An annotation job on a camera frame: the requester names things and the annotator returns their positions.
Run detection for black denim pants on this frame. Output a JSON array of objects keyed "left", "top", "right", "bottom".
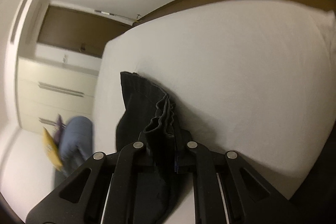
[{"left": 116, "top": 72, "right": 192, "bottom": 223}]

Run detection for yellow cushion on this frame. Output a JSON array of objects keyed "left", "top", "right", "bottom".
[{"left": 42, "top": 127, "right": 63, "bottom": 171}]

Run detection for blue folded quilt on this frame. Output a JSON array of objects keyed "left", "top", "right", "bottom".
[{"left": 54, "top": 116, "right": 93, "bottom": 188}]

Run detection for purple cushion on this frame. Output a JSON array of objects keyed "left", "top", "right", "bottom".
[{"left": 54, "top": 114, "right": 64, "bottom": 145}]

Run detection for white bed mattress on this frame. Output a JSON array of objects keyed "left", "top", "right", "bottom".
[{"left": 92, "top": 0, "right": 336, "bottom": 224}]

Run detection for cream wardrobe cabinet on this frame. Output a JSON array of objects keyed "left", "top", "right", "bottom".
[{"left": 16, "top": 57, "right": 98, "bottom": 134}]

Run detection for brown wooden door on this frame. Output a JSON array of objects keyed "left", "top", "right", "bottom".
[{"left": 38, "top": 5, "right": 131, "bottom": 58}]

